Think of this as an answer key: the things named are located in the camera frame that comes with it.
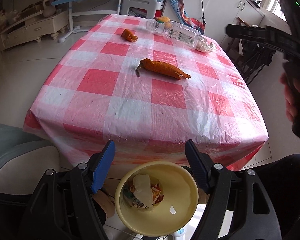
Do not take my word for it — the white plastic stool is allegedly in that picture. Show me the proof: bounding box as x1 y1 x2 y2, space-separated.
120 0 165 18

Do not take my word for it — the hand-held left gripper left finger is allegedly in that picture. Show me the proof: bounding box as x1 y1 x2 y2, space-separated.
17 140 115 240

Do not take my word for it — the pink white checkered tablecloth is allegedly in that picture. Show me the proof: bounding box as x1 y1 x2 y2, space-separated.
22 14 269 173

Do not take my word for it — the wooden chair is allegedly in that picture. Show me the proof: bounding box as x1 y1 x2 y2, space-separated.
226 17 277 85

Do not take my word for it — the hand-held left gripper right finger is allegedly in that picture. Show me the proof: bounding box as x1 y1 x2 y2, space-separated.
185 139 282 240

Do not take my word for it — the yellow plush toy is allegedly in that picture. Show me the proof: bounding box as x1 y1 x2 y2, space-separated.
155 17 173 29

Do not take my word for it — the person's left leg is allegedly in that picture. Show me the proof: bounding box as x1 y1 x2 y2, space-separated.
0 190 35 240

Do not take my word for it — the black lanyard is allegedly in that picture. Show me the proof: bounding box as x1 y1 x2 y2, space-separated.
199 0 207 34

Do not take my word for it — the long orange plush toy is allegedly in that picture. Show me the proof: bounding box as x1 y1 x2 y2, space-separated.
136 58 192 80

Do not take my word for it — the white cupboard unit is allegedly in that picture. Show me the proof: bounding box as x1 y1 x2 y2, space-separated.
162 0 265 45

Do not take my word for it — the white crumpled plastic wrap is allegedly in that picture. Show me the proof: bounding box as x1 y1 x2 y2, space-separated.
195 39 217 53

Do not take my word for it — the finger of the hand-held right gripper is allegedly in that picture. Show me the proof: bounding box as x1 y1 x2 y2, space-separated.
226 24 294 60

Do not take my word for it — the black jacket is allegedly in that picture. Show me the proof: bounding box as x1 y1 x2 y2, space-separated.
241 39 277 67

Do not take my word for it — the cream low cabinet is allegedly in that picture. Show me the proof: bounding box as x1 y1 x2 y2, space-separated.
0 10 69 52

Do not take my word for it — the translucent plastic bag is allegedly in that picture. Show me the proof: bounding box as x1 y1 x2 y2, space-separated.
132 174 154 207

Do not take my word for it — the clear plastic bottle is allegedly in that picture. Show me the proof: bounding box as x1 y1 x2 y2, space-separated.
146 19 202 50

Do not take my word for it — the cream kettlebell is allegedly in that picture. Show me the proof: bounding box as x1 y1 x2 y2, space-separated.
42 0 56 18

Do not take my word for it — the printed snack packet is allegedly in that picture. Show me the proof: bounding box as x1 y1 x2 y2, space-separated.
131 197 153 209

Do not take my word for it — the yellow plastic bin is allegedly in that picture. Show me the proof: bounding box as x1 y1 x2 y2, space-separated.
114 161 199 237

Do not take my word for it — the colourful printed bag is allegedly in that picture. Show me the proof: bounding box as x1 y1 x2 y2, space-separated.
165 0 206 34

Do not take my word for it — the person's right hand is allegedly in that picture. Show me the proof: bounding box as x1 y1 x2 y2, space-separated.
280 73 300 122

